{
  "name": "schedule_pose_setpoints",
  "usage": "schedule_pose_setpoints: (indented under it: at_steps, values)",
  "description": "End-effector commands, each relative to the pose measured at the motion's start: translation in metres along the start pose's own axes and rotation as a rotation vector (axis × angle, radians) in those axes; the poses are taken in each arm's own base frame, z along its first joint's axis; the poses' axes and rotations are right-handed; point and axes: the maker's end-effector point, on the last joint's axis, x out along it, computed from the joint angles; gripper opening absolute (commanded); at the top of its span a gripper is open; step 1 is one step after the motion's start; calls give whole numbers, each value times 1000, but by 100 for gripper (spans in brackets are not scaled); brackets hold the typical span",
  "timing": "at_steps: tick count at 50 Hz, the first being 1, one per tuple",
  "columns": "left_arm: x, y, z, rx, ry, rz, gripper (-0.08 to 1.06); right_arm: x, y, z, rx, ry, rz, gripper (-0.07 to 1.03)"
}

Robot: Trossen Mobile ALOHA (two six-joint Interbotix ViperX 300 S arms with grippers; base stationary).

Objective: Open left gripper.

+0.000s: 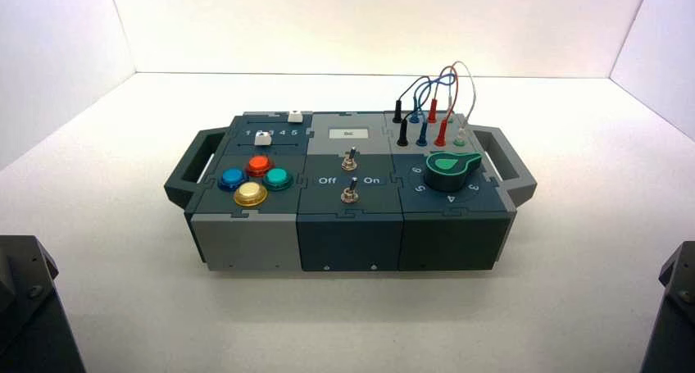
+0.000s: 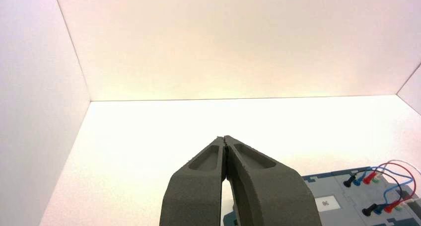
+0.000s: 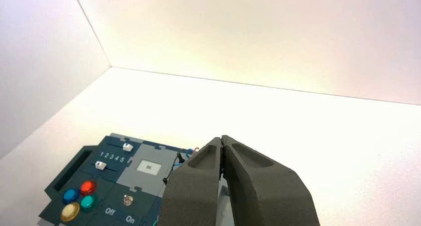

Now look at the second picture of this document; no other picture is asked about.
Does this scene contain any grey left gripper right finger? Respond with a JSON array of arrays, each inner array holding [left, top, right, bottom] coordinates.
[[224, 135, 323, 226]]

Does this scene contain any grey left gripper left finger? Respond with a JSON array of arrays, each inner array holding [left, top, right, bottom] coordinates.
[[159, 136, 228, 226]]

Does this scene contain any white label on board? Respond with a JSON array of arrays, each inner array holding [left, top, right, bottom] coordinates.
[[314, 195, 341, 213]]

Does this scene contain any grey-blue electronics task board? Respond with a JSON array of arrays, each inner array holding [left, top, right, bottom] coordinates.
[[223, 166, 421, 226]]

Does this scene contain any black patch cable with plugs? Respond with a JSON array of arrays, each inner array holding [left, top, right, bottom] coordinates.
[[343, 168, 407, 217]]

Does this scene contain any blue patch cable with plugs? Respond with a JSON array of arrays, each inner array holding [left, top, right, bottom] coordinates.
[[353, 166, 414, 216]]

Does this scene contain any red patch cable with plugs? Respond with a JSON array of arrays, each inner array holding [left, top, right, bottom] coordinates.
[[363, 162, 418, 214]]

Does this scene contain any thin white cable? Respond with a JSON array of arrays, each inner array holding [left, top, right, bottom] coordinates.
[[388, 159, 421, 176]]

